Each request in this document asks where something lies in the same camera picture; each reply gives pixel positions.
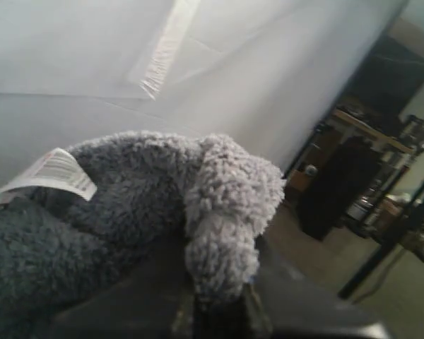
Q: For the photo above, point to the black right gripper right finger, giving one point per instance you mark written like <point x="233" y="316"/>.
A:
<point x="289" y="305"/>

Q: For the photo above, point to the grey fluffy plush toy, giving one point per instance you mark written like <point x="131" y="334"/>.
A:
<point x="56" y="247"/>

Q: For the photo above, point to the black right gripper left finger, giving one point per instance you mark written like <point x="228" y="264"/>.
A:
<point x="155" y="301"/>

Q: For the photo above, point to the cardboard box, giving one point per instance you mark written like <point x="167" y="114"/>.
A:
<point x="299" y="180"/>

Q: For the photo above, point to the black tripod stand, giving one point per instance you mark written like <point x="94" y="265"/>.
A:
<point x="411" y="217"/>

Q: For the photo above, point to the wooden storage shelf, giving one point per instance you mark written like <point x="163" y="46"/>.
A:
<point x="396" y="144"/>

